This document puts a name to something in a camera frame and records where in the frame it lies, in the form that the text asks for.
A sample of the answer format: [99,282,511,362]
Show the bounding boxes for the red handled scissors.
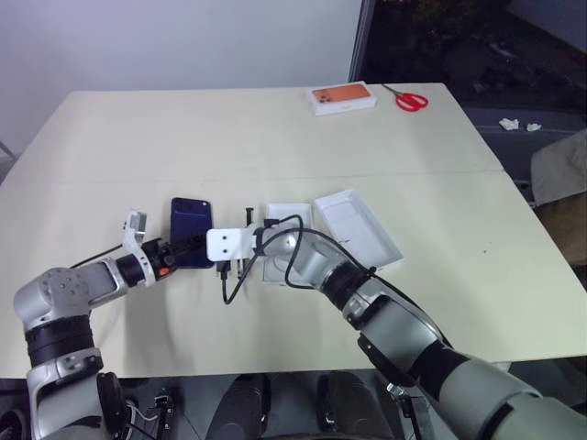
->
[380,82,430,113]

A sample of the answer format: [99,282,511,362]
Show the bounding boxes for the dark blue smartphone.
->
[170,196,216,270]

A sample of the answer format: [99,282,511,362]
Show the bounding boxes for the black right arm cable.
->
[221,214,382,305]

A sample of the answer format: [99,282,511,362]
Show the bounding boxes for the beige cloth cushion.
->
[530,132,587,208]

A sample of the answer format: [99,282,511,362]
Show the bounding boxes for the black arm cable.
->
[221,214,382,305]
[69,242,126,270]

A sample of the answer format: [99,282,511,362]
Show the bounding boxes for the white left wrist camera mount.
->
[120,208,160,286]

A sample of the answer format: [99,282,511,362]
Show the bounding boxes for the black metal clip assembly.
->
[126,387,181,440]

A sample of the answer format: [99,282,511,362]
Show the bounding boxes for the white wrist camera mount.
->
[205,225,259,263]
[120,208,160,286]

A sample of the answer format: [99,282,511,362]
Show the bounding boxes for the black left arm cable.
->
[69,242,126,270]

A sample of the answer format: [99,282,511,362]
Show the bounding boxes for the white box tray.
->
[260,200,315,289]

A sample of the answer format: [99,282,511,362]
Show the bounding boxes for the phone box with orange print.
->
[306,82,380,118]

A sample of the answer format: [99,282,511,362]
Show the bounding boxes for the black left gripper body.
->
[140,236,185,281]

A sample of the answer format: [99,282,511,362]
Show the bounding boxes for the grey bench seat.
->
[460,104,587,203]

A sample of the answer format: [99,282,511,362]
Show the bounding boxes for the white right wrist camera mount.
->
[205,225,259,263]

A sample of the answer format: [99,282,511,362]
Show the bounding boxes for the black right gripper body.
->
[213,258,236,281]

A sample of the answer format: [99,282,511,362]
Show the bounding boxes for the grey window frame post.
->
[347,0,375,84]

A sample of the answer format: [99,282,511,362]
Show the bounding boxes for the metal chair leg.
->
[0,139,16,181]

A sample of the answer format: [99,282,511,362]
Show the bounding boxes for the white box lid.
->
[313,187,405,270]

